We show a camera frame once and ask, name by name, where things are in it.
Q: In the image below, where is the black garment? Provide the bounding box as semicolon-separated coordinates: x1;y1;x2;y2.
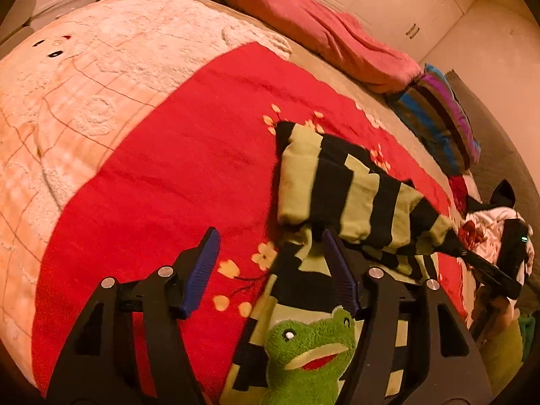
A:
466;179;518;212

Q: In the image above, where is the striped colourful pillow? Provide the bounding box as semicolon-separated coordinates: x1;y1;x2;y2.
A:
390;64;482;177

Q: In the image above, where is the beige bed sheet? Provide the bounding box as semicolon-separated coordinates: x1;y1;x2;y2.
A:
160;0;465;195

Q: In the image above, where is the pink pillow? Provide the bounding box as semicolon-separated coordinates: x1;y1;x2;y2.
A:
223;0;423;94

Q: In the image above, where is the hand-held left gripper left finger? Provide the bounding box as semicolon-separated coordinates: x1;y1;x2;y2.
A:
46;227;222;405

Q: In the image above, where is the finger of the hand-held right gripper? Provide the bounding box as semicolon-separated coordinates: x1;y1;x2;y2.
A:
451;238;522;300

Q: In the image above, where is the green black striped sweater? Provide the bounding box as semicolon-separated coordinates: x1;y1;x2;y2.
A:
219;120;469;405

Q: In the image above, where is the red floral blanket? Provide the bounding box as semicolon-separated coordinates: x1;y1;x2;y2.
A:
31;42;469;397

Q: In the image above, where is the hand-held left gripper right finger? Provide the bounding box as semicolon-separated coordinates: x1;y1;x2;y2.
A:
321;228;494;405

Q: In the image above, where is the person's right hand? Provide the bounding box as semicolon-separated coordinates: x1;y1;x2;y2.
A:
485;299;516;339

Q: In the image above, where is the peach fluffy blanket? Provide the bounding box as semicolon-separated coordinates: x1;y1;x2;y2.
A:
0;0;294;389

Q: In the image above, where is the person's right forearm green sleeve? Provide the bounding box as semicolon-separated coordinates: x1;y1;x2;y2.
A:
480;316;527;394

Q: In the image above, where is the grey headboard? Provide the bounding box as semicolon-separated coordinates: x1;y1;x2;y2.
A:
445;70;540;262

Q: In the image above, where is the white wardrobe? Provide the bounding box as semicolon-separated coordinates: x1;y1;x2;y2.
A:
270;0;479;62

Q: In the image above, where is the white red crumpled cloth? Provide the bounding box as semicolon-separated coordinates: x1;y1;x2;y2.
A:
449;175;529;264

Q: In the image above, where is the green frog plush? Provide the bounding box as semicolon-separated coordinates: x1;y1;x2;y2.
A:
258;307;357;405

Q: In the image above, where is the green cloth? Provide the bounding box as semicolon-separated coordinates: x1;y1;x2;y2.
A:
517;314;537;361

